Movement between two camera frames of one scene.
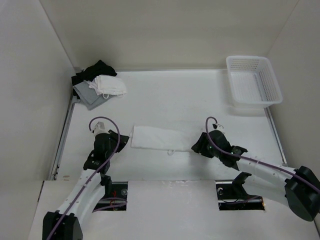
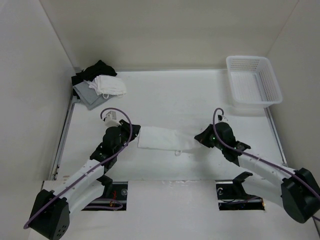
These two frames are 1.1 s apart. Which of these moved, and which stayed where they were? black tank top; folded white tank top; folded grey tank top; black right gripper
Moved: black right gripper
Stayed: folded grey tank top; black tank top; folded white tank top
